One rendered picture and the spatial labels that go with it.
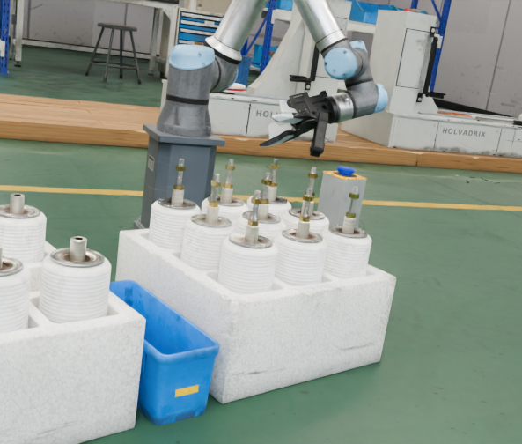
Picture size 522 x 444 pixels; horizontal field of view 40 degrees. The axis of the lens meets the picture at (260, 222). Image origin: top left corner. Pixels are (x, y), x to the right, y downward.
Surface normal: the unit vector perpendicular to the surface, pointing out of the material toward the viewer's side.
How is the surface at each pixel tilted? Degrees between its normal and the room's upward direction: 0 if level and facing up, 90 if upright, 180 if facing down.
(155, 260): 90
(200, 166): 90
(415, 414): 0
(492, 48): 90
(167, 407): 92
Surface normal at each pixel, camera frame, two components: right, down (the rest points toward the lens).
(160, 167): -0.38, 0.19
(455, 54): -0.91, -0.03
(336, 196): -0.77, 0.06
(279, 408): 0.14, -0.96
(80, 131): 0.38, 0.29
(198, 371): 0.60, 0.32
